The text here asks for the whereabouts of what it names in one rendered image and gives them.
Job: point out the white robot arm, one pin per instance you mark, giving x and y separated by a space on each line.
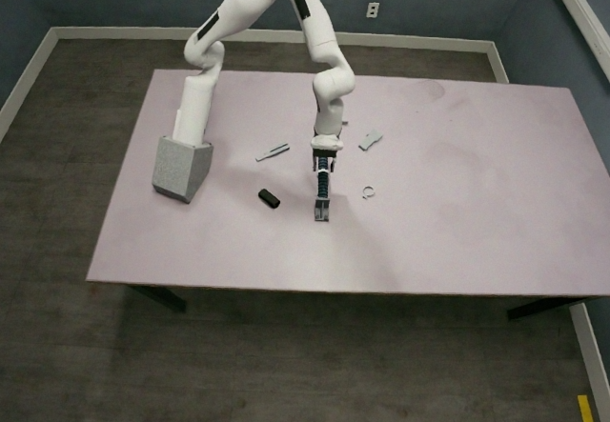
235 16

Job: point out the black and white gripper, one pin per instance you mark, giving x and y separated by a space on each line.
325 143

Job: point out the short black cylinder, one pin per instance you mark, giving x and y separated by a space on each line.
269 198

